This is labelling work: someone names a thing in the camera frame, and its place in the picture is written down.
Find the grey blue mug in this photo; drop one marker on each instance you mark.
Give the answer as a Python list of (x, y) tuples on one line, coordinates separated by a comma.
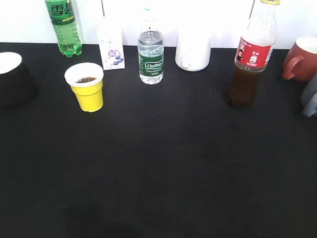
[(309, 98)]

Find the clear water bottle green label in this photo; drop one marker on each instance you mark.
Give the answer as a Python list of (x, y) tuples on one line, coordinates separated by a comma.
[(150, 49)]

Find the red ceramic mug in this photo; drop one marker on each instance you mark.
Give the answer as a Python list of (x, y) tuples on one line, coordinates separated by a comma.
[(300, 63)]

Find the white plastic cup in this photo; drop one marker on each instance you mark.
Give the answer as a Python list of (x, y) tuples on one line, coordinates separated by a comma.
[(193, 50)]

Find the yellow plastic cup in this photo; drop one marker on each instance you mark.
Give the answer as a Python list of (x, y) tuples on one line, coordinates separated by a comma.
[(86, 82)]

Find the black cup white inside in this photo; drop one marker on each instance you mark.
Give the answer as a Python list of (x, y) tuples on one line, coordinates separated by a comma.
[(17, 85)]

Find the white blueberry milk carton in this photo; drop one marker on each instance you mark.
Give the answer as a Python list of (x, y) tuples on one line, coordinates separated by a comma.
[(110, 43)]

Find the green sprite bottle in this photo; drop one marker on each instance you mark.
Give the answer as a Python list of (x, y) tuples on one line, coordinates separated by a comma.
[(63, 21)]

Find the cola bottle red label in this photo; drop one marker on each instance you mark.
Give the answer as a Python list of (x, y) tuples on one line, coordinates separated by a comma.
[(253, 54)]

